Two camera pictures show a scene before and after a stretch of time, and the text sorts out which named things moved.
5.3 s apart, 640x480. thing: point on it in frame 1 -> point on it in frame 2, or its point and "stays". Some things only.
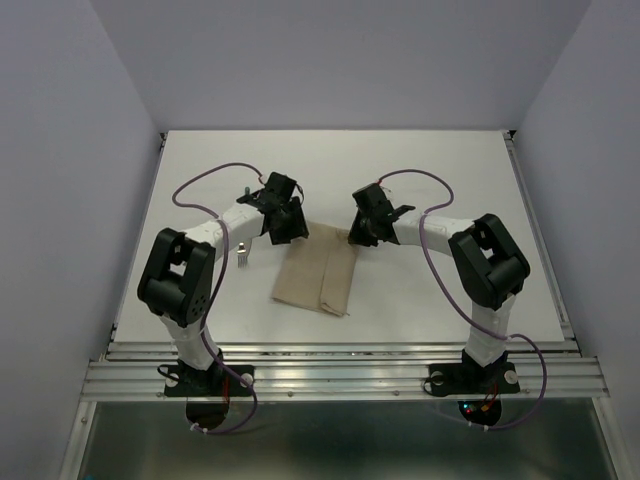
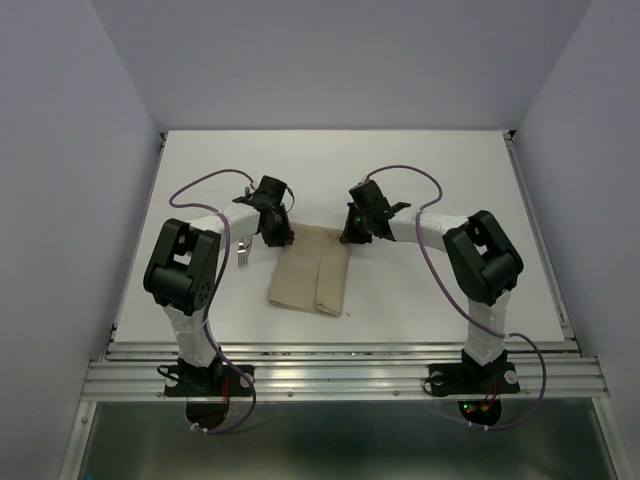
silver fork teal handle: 242,257 stays
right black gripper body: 371,220 stays
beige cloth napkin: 318,270 stays
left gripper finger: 298,219 -> 283,233
